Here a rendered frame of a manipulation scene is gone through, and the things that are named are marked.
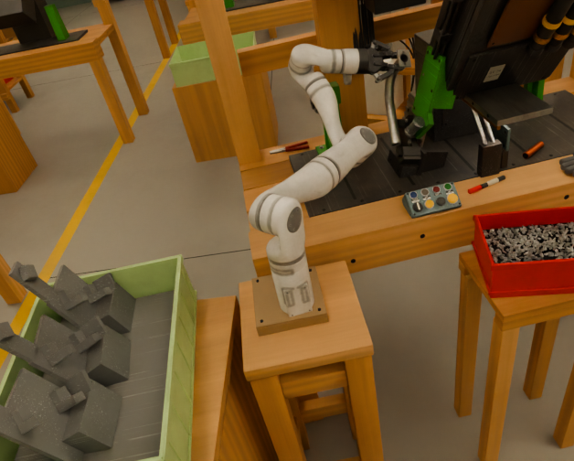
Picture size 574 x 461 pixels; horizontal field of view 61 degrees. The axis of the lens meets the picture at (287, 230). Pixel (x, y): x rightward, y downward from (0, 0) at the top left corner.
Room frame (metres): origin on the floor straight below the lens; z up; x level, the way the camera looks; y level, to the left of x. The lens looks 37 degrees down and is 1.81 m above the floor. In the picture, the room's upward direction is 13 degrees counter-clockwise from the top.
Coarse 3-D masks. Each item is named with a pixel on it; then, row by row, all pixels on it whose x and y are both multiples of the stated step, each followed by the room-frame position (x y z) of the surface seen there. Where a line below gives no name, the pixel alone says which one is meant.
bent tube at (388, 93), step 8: (400, 56) 1.48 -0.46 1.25; (408, 56) 1.47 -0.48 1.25; (400, 64) 1.45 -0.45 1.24; (408, 64) 1.45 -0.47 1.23; (392, 80) 1.52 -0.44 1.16; (392, 88) 1.52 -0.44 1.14; (392, 96) 1.51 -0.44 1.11; (392, 104) 1.49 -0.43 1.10; (392, 112) 1.47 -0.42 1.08; (392, 120) 1.44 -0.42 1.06; (392, 128) 1.42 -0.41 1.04; (392, 136) 1.41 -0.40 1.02; (392, 144) 1.39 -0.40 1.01; (400, 144) 1.39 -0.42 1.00
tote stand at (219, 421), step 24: (216, 312) 1.04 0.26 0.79; (216, 336) 0.95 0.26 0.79; (240, 336) 1.01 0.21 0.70; (216, 360) 0.86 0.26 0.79; (240, 360) 0.94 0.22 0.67; (216, 384) 0.79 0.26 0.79; (240, 384) 0.88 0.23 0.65; (216, 408) 0.72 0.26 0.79; (240, 408) 0.82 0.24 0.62; (192, 432) 0.67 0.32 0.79; (216, 432) 0.65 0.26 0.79; (240, 432) 0.76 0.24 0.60; (264, 432) 0.91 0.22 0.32; (192, 456) 0.61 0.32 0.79; (216, 456) 0.60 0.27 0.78; (240, 456) 0.70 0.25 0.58; (264, 456) 0.84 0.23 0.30
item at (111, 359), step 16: (48, 320) 0.90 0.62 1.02; (0, 336) 0.78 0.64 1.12; (16, 336) 0.81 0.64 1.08; (48, 336) 0.86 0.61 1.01; (64, 336) 0.89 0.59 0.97; (112, 336) 0.92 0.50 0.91; (16, 352) 0.77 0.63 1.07; (32, 352) 0.79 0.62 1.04; (96, 352) 0.86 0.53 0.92; (112, 352) 0.86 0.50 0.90; (128, 352) 0.90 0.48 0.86; (48, 368) 0.77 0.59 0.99; (64, 368) 0.80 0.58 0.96; (80, 368) 0.82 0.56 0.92; (96, 368) 0.81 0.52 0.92; (112, 368) 0.82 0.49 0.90; (128, 368) 0.85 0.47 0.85; (112, 384) 0.81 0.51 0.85
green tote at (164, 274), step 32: (128, 288) 1.12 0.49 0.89; (160, 288) 1.12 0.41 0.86; (192, 288) 1.11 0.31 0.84; (32, 320) 0.99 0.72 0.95; (192, 320) 0.99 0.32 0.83; (192, 352) 0.88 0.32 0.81; (0, 384) 0.79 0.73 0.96; (192, 384) 0.78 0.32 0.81; (192, 416) 0.71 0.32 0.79; (0, 448) 0.66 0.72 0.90; (160, 448) 0.54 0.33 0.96
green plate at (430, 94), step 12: (432, 60) 1.40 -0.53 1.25; (444, 60) 1.35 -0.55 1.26; (432, 72) 1.38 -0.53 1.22; (444, 72) 1.36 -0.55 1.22; (420, 84) 1.44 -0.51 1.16; (432, 84) 1.36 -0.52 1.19; (444, 84) 1.36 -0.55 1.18; (420, 96) 1.42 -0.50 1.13; (432, 96) 1.35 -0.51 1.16; (444, 96) 1.36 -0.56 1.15; (420, 108) 1.40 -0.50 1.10; (432, 108) 1.35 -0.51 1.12; (444, 108) 1.36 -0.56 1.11
